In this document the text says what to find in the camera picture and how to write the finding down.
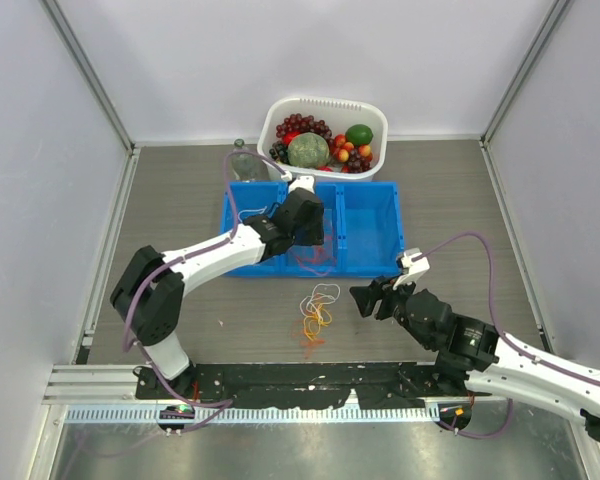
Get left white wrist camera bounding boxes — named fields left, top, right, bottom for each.
left=281, top=172, right=315, bottom=194

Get white slotted cable duct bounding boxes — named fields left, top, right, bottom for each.
left=65, top=403, right=439, bottom=425

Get red grape bunch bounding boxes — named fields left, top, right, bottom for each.
left=275, top=113, right=333, bottom=140

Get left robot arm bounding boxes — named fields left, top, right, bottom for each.
left=110, top=187, right=324, bottom=400

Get left blue bin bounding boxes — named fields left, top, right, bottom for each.
left=219, top=182, right=282, bottom=278

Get dark grape bunch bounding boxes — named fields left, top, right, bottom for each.
left=269, top=140, right=289, bottom=165

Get right blue bin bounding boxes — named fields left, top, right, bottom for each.
left=338, top=182, right=405, bottom=278

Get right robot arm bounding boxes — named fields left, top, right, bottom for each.
left=349, top=277, right=600, bottom=443

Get green melon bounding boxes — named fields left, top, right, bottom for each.
left=288, top=133, right=330, bottom=169

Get clear glass bottle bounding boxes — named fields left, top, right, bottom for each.
left=231, top=138, right=270, bottom=182

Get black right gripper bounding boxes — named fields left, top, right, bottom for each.
left=349, top=270, right=434, bottom=349

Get red yellow peaches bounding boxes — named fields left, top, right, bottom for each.
left=330, top=134, right=373, bottom=174

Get green mango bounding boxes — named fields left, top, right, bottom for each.
left=345, top=124, right=374, bottom=147

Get yellow cable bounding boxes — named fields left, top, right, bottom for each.
left=302, top=299, right=335, bottom=336

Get white plastic basket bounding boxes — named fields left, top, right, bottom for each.
left=257, top=96, right=388, bottom=182

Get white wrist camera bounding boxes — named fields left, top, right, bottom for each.
left=281, top=172, right=315, bottom=194
left=393, top=248, right=430, bottom=290

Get aluminium frame rail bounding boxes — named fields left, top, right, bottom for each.
left=42, top=363, right=146, bottom=405

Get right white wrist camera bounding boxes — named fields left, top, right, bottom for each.
left=393, top=248, right=430, bottom=290

